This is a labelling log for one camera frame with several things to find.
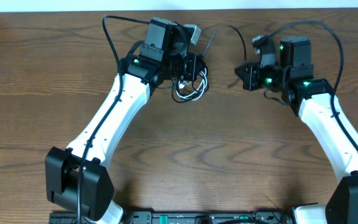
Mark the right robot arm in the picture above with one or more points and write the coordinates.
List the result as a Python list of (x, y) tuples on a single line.
[(289, 71)]

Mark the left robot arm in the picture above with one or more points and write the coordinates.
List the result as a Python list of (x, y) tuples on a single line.
[(77, 176)]

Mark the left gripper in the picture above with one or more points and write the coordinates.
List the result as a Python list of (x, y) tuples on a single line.
[(193, 60)]

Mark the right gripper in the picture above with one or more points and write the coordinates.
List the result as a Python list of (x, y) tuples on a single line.
[(250, 81)]

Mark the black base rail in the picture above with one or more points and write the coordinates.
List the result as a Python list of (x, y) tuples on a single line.
[(145, 217)]

